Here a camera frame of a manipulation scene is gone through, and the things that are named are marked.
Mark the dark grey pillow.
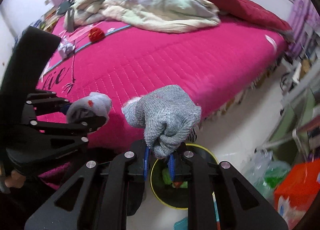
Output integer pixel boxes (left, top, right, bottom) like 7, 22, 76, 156
56, 0, 74, 16

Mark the small red sock ball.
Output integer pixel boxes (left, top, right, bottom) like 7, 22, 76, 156
88, 27, 105, 43

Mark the grey sock red mark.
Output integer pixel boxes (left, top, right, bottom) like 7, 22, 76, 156
66, 92, 112, 133

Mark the large red sock ball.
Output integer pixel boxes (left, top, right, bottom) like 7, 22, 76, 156
172, 182, 183, 188

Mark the crumpled paper on bed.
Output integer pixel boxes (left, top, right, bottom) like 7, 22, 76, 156
57, 36, 75, 60

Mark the black bin yellow rim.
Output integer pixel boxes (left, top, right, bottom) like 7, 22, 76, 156
150, 143, 218, 210

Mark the pale green rumpled blanket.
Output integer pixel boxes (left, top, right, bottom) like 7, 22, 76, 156
71, 0, 221, 34

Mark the green fluffy sock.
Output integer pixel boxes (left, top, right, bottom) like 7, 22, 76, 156
162, 168, 188, 189

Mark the grey sock ball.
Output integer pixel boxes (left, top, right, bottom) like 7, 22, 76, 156
122, 85, 202, 158

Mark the pink quilted bedspread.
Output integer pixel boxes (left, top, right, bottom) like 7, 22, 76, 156
37, 16, 287, 152

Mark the white green shelf unit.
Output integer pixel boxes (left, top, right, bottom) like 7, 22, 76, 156
260, 26, 320, 160

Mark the clear green plastic bag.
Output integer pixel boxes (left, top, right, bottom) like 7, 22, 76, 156
242, 150, 291, 204

